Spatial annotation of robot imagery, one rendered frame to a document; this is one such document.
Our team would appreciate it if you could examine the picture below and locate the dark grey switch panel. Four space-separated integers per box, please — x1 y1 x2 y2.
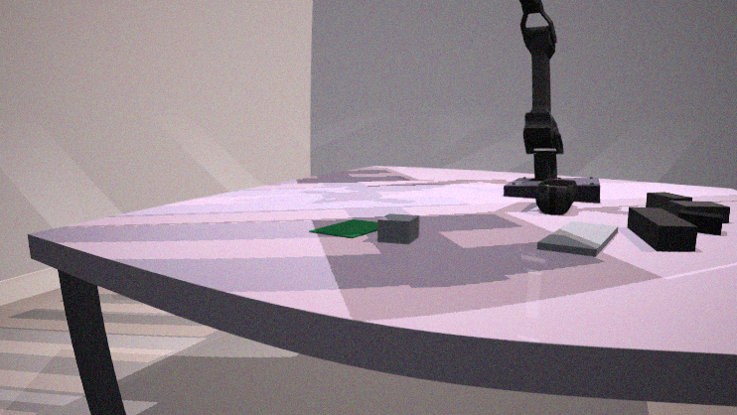
535 179 578 214

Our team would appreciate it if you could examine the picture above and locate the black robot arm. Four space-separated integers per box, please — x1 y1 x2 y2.
519 0 563 181

